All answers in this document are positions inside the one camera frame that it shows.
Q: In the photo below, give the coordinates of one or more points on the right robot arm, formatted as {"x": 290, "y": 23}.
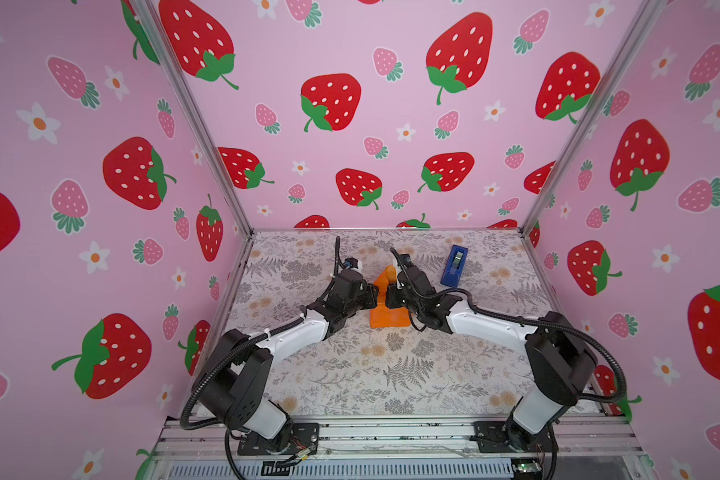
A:
{"x": 560, "y": 360}

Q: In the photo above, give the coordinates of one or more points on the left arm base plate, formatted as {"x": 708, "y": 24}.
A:
{"x": 294, "y": 438}

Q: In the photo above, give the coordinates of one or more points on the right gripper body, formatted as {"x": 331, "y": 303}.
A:
{"x": 395, "y": 296}

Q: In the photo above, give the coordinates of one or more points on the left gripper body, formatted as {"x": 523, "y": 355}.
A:
{"x": 363, "y": 300}

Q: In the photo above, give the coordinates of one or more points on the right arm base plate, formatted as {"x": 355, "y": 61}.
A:
{"x": 508, "y": 437}

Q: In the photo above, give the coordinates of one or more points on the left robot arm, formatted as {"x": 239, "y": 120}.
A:
{"x": 230, "y": 388}

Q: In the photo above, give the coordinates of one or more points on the aluminium front rail frame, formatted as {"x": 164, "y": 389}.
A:
{"x": 410, "y": 447}

